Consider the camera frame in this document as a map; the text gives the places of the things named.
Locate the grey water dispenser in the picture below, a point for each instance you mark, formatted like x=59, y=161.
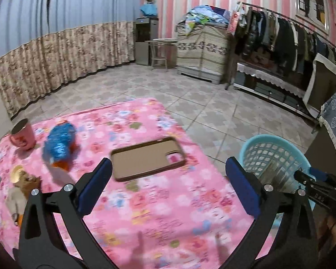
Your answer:
x=146, y=29

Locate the pile of folded clothes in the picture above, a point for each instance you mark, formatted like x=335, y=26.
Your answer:
x=205, y=14

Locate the blue shiny wrapper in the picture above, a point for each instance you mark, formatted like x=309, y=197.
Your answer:
x=60, y=143

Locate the blue covered potted plant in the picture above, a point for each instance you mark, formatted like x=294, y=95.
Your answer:
x=149, y=8

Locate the low tv stand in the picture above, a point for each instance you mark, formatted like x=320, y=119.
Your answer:
x=265, y=85

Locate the cloth covered chest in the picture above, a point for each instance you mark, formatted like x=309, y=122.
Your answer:
x=202, y=53

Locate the brown wrapper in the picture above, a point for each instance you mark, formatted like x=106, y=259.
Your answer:
x=28, y=182

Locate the clothes rack with garments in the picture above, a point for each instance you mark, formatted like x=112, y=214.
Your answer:
x=282, y=46

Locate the gold foil cup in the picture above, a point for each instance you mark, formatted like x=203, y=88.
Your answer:
x=16, y=174

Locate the grey tissue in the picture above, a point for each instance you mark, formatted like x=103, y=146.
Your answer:
x=15, y=203

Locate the person's hand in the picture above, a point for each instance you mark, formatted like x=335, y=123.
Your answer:
x=326, y=236

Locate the blue and floral curtain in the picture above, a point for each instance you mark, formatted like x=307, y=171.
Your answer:
x=45, y=44

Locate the light blue plastic basket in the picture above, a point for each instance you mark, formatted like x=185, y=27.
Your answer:
x=260, y=150

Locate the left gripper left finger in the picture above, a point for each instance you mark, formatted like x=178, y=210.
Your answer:
x=40, y=242

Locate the dark brown cabinet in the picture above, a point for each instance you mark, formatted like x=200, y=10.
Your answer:
x=320, y=100

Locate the orange mandarin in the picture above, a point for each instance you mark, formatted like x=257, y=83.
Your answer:
x=19, y=219
x=64, y=164

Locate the brown phone case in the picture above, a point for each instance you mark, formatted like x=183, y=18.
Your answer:
x=148, y=158

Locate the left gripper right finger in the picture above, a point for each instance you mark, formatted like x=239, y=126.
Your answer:
x=295, y=244

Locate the pink floral table cloth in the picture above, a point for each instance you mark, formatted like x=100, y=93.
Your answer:
x=188, y=217

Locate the pink hanging bag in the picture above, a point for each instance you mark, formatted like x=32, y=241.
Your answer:
x=234, y=18

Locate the patterned snack wrapper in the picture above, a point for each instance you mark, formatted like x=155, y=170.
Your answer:
x=279, y=178

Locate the framed wall photo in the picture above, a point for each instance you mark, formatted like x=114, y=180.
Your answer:
x=315, y=13

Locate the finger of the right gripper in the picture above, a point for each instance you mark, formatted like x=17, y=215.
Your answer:
x=306, y=180
x=319, y=172

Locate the pink metal mug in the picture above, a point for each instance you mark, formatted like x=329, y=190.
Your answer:
x=22, y=135

